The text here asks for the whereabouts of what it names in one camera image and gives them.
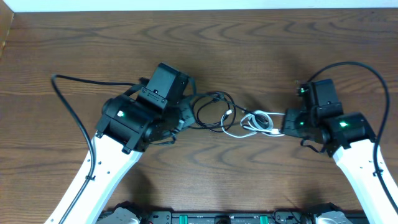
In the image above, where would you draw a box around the white usb cable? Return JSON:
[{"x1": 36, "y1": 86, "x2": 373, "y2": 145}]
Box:
[{"x1": 220, "y1": 109, "x2": 286, "y2": 139}]

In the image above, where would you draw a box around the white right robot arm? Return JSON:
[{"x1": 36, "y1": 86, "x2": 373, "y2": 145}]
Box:
[{"x1": 282, "y1": 79, "x2": 397, "y2": 223}]

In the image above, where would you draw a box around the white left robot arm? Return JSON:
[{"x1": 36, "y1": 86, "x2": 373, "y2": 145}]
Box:
[{"x1": 46, "y1": 63, "x2": 196, "y2": 223}]

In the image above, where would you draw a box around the cardboard side panel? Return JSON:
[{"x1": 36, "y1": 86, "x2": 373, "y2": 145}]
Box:
[{"x1": 0, "y1": 0, "x2": 14, "y2": 56}]

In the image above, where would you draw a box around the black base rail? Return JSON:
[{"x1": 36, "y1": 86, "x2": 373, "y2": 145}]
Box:
[{"x1": 96, "y1": 203, "x2": 369, "y2": 224}]

